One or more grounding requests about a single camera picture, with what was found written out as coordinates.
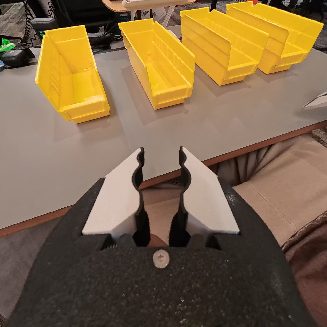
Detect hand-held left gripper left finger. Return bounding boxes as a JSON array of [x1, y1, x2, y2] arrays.
[[82, 147, 150, 247]]

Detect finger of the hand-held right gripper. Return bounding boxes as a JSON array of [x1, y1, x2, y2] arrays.
[[303, 92, 327, 110]]

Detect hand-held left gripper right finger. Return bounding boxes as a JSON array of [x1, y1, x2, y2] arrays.
[[169, 147, 240, 247]]

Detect yellow plastic storage bin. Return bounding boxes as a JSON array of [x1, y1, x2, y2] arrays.
[[180, 7, 269, 86], [226, 1, 324, 75], [35, 25, 111, 124], [118, 18, 196, 110]]

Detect grey desk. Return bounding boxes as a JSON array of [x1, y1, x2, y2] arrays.
[[0, 46, 327, 238]]

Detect person's beige trousers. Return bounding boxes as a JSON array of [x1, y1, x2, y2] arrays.
[[141, 133, 327, 248]]

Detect person's brown top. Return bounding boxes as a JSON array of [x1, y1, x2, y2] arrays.
[[281, 209, 327, 327]]

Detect black pouch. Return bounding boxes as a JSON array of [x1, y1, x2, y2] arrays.
[[1, 50, 29, 68]]

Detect green wrapper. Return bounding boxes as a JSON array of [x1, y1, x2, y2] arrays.
[[0, 38, 16, 53]]

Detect black bag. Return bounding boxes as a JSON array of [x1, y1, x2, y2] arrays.
[[50, 0, 110, 26]]

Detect black coiled cable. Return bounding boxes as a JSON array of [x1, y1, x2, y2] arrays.
[[22, 0, 35, 49]]

